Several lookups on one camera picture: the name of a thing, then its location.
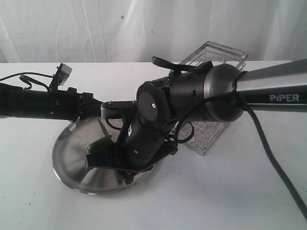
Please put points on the white backdrop curtain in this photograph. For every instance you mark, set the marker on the white backdrop curtain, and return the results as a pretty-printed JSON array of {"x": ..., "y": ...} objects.
[{"x": 137, "y": 30}]

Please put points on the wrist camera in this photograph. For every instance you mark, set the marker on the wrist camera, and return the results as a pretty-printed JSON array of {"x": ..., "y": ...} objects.
[
  {"x": 117, "y": 109},
  {"x": 62, "y": 74}
]

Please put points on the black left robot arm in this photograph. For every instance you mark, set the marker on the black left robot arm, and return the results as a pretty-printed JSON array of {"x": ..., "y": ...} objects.
[{"x": 18, "y": 102}]

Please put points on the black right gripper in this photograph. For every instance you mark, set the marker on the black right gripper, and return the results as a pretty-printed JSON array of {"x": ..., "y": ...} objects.
[{"x": 132, "y": 154}]

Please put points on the black handled knife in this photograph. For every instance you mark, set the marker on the black handled knife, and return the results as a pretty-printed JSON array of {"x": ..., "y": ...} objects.
[{"x": 104, "y": 130}]

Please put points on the round stainless steel plate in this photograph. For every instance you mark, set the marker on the round stainless steel plate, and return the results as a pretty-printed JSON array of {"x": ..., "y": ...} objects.
[{"x": 69, "y": 159}]

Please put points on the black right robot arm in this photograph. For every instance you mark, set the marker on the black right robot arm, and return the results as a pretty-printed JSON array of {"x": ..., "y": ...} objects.
[{"x": 277, "y": 88}]

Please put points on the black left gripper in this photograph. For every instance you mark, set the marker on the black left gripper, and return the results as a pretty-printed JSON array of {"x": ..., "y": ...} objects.
[{"x": 71, "y": 105}]

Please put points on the green vegetable piece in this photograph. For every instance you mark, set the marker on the green vegetable piece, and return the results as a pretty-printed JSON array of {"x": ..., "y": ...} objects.
[{"x": 99, "y": 145}]

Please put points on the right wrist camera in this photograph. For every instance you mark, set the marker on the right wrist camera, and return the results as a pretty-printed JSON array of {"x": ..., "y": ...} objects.
[{"x": 117, "y": 109}]

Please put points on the wire mesh utensil holder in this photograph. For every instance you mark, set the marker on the wire mesh utensil holder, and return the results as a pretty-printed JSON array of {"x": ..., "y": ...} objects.
[{"x": 202, "y": 94}]

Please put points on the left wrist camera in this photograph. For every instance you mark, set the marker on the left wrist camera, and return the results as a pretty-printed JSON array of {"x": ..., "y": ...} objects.
[{"x": 62, "y": 74}]

